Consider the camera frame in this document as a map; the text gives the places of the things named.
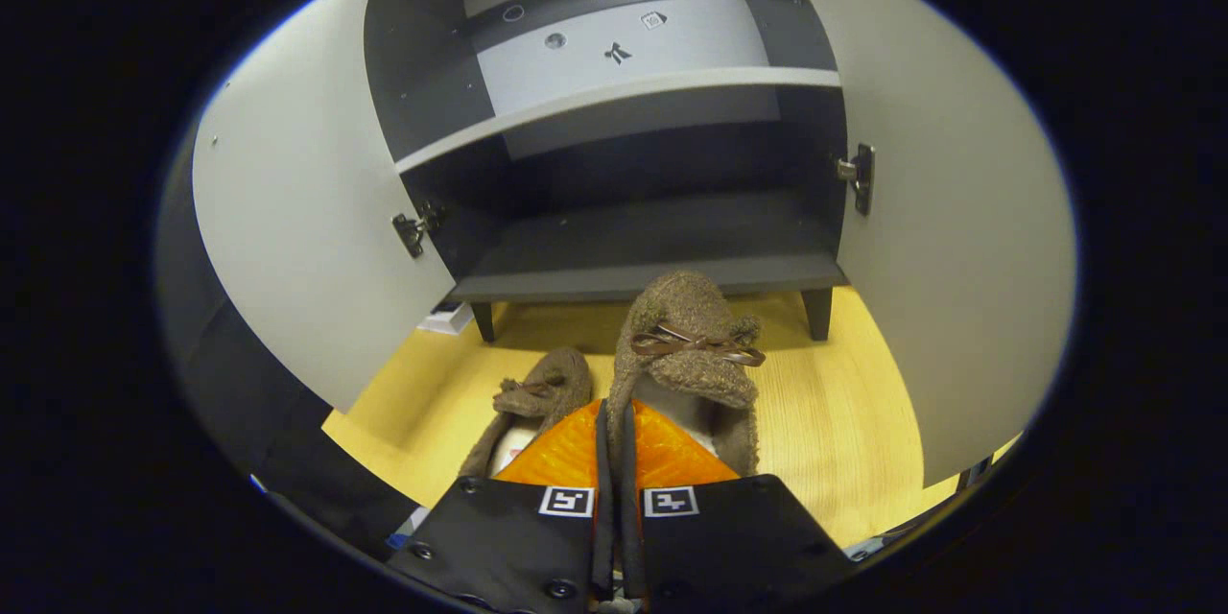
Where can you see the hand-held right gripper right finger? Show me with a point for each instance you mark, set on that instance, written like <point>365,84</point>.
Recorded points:
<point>630,518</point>

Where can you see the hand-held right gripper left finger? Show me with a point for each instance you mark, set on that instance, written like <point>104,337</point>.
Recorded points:
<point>604,518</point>

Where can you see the brown fuzzy shoe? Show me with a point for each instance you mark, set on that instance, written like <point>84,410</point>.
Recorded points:
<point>686,317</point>
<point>556,379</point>

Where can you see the grey shoe cabinet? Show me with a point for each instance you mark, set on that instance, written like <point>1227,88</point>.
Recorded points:
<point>624,240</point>

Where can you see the grey cabinet door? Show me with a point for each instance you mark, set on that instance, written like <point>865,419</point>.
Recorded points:
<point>307,192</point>
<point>959,230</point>

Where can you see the metal door hinge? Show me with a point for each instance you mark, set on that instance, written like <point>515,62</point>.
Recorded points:
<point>413,230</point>
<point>859,175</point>

